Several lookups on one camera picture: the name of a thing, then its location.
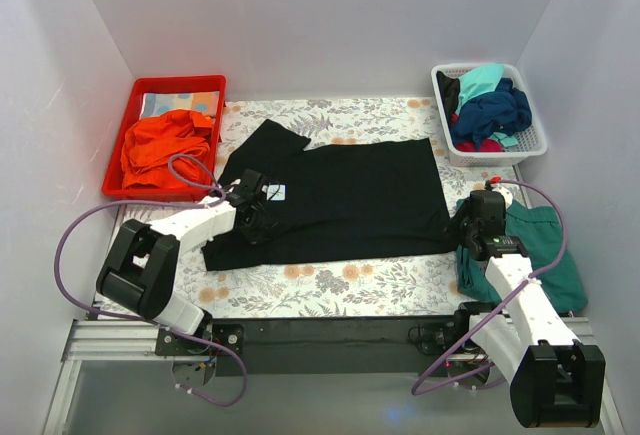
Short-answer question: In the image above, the black t shirt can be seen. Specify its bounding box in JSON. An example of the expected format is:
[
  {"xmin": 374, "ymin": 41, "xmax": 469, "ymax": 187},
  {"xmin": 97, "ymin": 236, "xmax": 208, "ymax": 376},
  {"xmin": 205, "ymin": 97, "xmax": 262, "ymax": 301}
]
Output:
[{"xmin": 202, "ymin": 120, "xmax": 457, "ymax": 271}]

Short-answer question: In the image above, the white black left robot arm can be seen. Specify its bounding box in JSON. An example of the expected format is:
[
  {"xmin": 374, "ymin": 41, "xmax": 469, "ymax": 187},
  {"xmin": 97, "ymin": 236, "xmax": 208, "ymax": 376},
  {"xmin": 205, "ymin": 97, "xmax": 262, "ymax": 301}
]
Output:
[{"xmin": 96, "ymin": 169, "xmax": 276, "ymax": 355}]

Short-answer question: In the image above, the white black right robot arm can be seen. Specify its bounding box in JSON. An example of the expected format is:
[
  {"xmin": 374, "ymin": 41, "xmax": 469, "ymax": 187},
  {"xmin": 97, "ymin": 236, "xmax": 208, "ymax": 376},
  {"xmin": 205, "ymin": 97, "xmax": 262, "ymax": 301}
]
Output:
[{"xmin": 447, "ymin": 190, "xmax": 605, "ymax": 428}]

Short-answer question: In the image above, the folded dark green t shirt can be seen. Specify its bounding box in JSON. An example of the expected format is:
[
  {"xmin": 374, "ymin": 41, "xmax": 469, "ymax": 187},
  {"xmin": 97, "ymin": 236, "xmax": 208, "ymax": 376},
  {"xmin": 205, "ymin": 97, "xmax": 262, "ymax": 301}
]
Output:
[{"xmin": 454, "ymin": 198, "xmax": 589, "ymax": 314}]

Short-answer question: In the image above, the magenta red garment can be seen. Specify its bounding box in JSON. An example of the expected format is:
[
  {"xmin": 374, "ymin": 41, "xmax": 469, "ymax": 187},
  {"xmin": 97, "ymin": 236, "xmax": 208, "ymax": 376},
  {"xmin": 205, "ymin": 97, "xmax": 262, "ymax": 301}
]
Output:
[{"xmin": 450, "ymin": 113, "xmax": 503, "ymax": 153}]

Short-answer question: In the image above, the floral table mat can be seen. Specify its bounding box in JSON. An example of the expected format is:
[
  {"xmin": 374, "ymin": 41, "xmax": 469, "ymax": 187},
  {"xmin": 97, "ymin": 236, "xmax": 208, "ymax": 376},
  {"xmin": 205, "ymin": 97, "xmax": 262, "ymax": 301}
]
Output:
[{"xmin": 97, "ymin": 97, "xmax": 526, "ymax": 320}]

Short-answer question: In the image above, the white plastic basket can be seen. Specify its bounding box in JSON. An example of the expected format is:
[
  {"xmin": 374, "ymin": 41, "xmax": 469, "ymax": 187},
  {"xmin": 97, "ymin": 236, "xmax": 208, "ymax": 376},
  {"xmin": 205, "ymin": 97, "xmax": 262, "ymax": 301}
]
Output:
[{"xmin": 431, "ymin": 62, "xmax": 547, "ymax": 167}]

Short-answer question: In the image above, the navy blue t shirt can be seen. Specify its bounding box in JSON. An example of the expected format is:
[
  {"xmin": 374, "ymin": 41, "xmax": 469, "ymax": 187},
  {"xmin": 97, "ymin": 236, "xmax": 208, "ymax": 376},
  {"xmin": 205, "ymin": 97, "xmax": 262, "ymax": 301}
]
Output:
[{"xmin": 450, "ymin": 78, "xmax": 532, "ymax": 148}]

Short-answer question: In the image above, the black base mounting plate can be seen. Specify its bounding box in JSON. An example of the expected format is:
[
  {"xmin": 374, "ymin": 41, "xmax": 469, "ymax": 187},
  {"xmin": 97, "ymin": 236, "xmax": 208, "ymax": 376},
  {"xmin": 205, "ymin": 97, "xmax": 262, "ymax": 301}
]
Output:
[{"xmin": 154, "ymin": 315, "xmax": 512, "ymax": 379}]

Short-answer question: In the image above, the orange t shirt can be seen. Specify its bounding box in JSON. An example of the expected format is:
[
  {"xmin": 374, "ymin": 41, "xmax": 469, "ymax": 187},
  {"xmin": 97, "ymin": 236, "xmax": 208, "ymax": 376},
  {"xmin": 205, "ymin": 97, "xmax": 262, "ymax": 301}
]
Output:
[{"xmin": 120, "ymin": 109, "xmax": 213, "ymax": 190}]

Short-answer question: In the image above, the black garment in basket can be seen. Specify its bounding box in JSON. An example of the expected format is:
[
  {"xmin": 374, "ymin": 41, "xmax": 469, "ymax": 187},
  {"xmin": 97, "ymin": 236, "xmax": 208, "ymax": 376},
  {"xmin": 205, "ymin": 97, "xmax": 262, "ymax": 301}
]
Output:
[{"xmin": 436, "ymin": 71, "xmax": 460, "ymax": 116}]

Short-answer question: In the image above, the teal mint t shirt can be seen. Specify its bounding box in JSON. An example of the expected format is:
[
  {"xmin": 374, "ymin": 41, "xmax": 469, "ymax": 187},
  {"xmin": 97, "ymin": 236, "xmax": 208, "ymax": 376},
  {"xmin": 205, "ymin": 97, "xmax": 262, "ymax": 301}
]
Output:
[{"xmin": 457, "ymin": 64, "xmax": 504, "ymax": 113}]

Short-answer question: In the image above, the red plastic tray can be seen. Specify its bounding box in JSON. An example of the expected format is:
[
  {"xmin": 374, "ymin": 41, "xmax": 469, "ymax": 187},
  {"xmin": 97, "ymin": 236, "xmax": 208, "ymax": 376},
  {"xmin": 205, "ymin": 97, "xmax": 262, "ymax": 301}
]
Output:
[{"xmin": 102, "ymin": 75, "xmax": 226, "ymax": 202}]

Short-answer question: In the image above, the pastel patterned folded cloth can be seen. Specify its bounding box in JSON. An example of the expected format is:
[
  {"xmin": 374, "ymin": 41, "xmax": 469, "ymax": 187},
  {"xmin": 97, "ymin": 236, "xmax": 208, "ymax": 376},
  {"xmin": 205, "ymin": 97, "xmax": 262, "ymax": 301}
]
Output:
[{"xmin": 139, "ymin": 91, "xmax": 220, "ymax": 119}]

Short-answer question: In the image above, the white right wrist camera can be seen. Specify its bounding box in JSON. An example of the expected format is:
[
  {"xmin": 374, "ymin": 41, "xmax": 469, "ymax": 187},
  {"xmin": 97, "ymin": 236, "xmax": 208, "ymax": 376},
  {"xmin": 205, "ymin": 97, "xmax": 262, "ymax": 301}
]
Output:
[{"xmin": 485, "ymin": 177, "xmax": 514, "ymax": 209}]

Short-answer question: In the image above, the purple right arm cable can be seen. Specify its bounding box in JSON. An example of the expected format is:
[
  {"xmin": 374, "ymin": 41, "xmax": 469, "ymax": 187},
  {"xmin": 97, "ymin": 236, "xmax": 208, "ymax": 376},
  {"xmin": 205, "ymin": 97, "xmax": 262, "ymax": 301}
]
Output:
[{"xmin": 410, "ymin": 178, "xmax": 569, "ymax": 397}]

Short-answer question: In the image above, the aluminium frame rail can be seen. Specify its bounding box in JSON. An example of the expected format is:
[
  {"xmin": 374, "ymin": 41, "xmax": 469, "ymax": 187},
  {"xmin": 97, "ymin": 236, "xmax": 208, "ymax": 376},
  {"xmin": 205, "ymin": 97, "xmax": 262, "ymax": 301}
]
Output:
[{"xmin": 41, "ymin": 317, "xmax": 626, "ymax": 435}]

